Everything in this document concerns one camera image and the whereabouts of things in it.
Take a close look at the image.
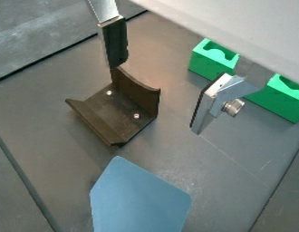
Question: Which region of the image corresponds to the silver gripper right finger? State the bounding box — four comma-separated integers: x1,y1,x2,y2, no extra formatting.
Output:
189,72,273,134

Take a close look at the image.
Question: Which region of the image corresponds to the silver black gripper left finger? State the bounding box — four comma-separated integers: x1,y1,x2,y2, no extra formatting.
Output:
85,0,128,69

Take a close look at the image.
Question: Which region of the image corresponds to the blue three prong object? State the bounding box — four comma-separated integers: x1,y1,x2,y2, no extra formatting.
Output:
89,156,192,232

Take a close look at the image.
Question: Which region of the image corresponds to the black curved holder bracket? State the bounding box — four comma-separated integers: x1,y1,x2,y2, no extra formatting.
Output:
65,67,161,146

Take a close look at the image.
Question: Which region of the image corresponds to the green shape sorting board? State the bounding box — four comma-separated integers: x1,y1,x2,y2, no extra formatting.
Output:
188,38,299,123

